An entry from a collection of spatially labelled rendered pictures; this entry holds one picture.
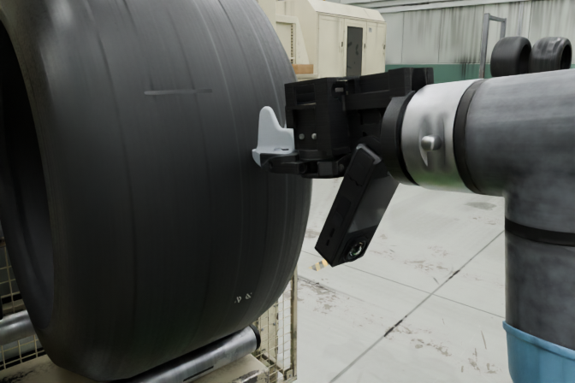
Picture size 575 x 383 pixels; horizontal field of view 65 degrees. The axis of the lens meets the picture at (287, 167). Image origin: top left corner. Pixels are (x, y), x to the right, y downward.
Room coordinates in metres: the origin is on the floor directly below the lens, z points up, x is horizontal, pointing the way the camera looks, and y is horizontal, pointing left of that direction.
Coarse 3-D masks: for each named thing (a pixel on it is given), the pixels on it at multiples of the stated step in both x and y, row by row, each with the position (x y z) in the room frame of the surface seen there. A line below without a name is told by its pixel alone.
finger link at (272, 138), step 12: (264, 108) 0.44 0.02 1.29; (264, 120) 0.44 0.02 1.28; (276, 120) 0.43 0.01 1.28; (264, 132) 0.44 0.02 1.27; (276, 132) 0.43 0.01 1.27; (288, 132) 0.41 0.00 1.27; (264, 144) 0.44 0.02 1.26; (276, 144) 0.43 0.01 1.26; (288, 144) 0.41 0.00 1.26; (252, 156) 0.46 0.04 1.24
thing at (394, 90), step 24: (384, 72) 0.36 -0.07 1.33; (408, 72) 0.33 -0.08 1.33; (432, 72) 0.34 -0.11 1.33; (288, 96) 0.39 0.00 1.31; (312, 96) 0.38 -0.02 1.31; (336, 96) 0.37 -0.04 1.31; (360, 96) 0.35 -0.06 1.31; (384, 96) 0.33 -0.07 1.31; (408, 96) 0.32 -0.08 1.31; (288, 120) 0.39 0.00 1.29; (312, 120) 0.38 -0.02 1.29; (336, 120) 0.36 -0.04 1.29; (360, 120) 0.36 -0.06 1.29; (384, 120) 0.32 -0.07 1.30; (312, 144) 0.37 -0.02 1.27; (336, 144) 0.36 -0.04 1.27; (384, 144) 0.31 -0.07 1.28; (336, 168) 0.35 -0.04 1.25
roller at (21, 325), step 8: (24, 312) 0.71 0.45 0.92; (8, 320) 0.68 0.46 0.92; (16, 320) 0.69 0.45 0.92; (24, 320) 0.69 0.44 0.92; (0, 328) 0.67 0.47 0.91; (8, 328) 0.67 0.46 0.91; (16, 328) 0.68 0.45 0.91; (24, 328) 0.69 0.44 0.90; (32, 328) 0.69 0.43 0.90; (0, 336) 0.66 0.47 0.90; (8, 336) 0.67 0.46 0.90; (16, 336) 0.68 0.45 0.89; (24, 336) 0.69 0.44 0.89; (0, 344) 0.67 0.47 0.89
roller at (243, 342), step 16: (240, 336) 0.64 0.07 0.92; (256, 336) 0.65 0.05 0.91; (192, 352) 0.59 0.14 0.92; (208, 352) 0.60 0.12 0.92; (224, 352) 0.61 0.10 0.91; (240, 352) 0.63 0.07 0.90; (160, 368) 0.56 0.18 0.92; (176, 368) 0.57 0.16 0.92; (192, 368) 0.58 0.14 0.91; (208, 368) 0.59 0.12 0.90
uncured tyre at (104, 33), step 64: (0, 0) 0.54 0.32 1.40; (64, 0) 0.47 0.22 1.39; (128, 0) 0.48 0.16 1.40; (192, 0) 0.54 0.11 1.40; (0, 64) 0.72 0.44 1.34; (64, 64) 0.43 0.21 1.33; (128, 64) 0.44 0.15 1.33; (192, 64) 0.48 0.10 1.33; (256, 64) 0.53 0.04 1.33; (0, 128) 0.76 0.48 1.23; (64, 128) 0.41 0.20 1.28; (128, 128) 0.41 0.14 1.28; (192, 128) 0.45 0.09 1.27; (256, 128) 0.49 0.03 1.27; (0, 192) 0.75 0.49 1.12; (64, 192) 0.41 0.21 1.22; (128, 192) 0.40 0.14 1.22; (192, 192) 0.43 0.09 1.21; (256, 192) 0.48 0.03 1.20; (64, 256) 0.42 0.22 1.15; (128, 256) 0.40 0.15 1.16; (192, 256) 0.43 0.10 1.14; (256, 256) 0.49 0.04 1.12; (64, 320) 0.44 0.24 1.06; (128, 320) 0.41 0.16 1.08; (192, 320) 0.46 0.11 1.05
